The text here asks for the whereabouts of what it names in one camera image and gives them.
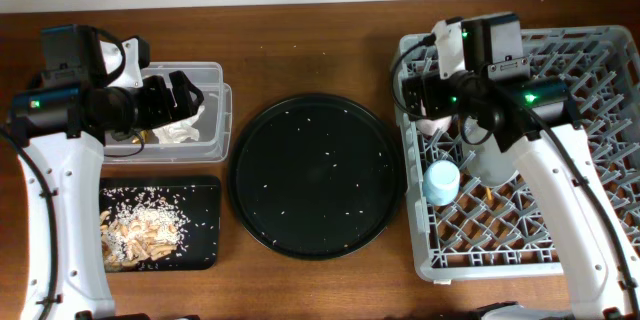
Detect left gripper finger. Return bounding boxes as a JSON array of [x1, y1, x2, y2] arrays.
[[169, 97, 204, 122], [169, 71, 204, 105]]

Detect white napkin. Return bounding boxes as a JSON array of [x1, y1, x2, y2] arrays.
[[152, 105, 205, 144]]

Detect pink cup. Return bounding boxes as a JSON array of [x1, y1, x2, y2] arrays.
[[416, 116, 452, 136]]

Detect grey round plate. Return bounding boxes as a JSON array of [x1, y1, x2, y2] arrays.
[[462, 136, 519, 188]]

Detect blue cup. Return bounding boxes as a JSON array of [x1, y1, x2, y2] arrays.
[[422, 160, 460, 206]]

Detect food scraps and rice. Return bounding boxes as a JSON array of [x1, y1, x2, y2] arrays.
[[99, 186, 191, 272]]

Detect gold foil wrapper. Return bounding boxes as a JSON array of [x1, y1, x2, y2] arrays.
[[131, 130, 149, 144]]

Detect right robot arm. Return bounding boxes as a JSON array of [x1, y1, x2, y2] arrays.
[[391, 13, 639, 319]]

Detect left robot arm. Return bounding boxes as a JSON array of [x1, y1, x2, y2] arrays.
[[1, 24, 204, 319]]

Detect clear plastic waste bin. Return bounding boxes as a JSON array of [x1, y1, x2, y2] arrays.
[[105, 62, 232, 164]]

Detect grey dishwasher rack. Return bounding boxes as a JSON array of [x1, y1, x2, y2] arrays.
[[395, 25, 639, 284]]

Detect black rectangular tray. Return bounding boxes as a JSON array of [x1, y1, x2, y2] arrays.
[[99, 175, 221, 272]]

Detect round black serving tray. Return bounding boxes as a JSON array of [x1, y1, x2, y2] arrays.
[[227, 93, 406, 261]]

